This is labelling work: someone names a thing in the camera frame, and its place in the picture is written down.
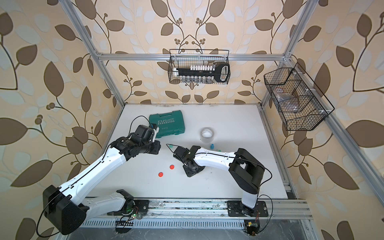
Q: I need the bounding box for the green plastic tool case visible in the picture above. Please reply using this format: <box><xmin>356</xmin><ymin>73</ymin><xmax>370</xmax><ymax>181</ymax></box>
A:
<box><xmin>149</xmin><ymin>110</ymin><xmax>186</xmax><ymax>139</ymax></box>

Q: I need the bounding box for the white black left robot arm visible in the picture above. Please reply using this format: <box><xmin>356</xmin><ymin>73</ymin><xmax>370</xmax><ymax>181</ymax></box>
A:
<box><xmin>41</xmin><ymin>123</ymin><xmax>161</xmax><ymax>235</ymax></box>

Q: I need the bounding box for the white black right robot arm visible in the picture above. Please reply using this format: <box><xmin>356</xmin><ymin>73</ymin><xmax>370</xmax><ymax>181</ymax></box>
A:
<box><xmin>166</xmin><ymin>144</ymin><xmax>273</xmax><ymax>218</ymax></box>

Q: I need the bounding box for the black wire basket wall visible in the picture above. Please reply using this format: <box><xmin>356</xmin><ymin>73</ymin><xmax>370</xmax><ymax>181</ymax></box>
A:
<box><xmin>168</xmin><ymin>48</ymin><xmax>231</xmax><ymax>85</ymax></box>
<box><xmin>264</xmin><ymin>63</ymin><xmax>335</xmax><ymax>131</ymax></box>

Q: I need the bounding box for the plastic bag in basket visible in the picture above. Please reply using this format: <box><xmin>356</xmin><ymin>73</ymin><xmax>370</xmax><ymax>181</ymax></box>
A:
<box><xmin>273</xmin><ymin>88</ymin><xmax>300</xmax><ymax>113</ymax></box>

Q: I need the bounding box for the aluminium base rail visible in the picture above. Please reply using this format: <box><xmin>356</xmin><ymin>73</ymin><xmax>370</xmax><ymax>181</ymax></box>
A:
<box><xmin>80</xmin><ymin>198</ymin><xmax>313</xmax><ymax>229</ymax></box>

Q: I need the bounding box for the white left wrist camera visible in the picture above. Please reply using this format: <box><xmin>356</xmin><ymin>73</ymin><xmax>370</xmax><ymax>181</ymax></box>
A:
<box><xmin>130</xmin><ymin>124</ymin><xmax>159</xmax><ymax>144</ymax></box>

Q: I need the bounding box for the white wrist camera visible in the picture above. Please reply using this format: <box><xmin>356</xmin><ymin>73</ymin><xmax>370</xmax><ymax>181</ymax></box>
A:
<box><xmin>173</xmin><ymin>146</ymin><xmax>201</xmax><ymax>165</ymax></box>
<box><xmin>130</xmin><ymin>124</ymin><xmax>159</xmax><ymax>144</ymax></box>

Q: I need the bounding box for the black wire basket back wall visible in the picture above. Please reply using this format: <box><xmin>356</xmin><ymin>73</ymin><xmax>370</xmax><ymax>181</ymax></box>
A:
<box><xmin>168</xmin><ymin>48</ymin><xmax>231</xmax><ymax>85</ymax></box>

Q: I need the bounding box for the clear packing tape roll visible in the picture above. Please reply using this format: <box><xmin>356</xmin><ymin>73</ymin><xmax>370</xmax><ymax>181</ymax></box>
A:
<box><xmin>200</xmin><ymin>128</ymin><xmax>215</xmax><ymax>143</ymax></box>

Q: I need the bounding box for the black wire basket right wall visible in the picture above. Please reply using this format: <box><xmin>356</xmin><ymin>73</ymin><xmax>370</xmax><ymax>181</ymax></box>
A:
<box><xmin>264</xmin><ymin>63</ymin><xmax>335</xmax><ymax>131</ymax></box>

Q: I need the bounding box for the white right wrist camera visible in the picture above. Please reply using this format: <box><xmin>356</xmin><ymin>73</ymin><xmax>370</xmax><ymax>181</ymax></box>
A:
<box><xmin>173</xmin><ymin>146</ymin><xmax>201</xmax><ymax>165</ymax></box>

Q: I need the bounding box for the black white tool in basket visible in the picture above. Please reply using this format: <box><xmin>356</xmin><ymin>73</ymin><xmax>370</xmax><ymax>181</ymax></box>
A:
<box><xmin>168</xmin><ymin>62</ymin><xmax>231</xmax><ymax>84</ymax></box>

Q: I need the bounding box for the aluminium cage frame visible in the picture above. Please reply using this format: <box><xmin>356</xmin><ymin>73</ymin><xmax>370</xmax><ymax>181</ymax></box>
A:
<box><xmin>60</xmin><ymin>1</ymin><xmax>384</xmax><ymax>203</ymax></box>

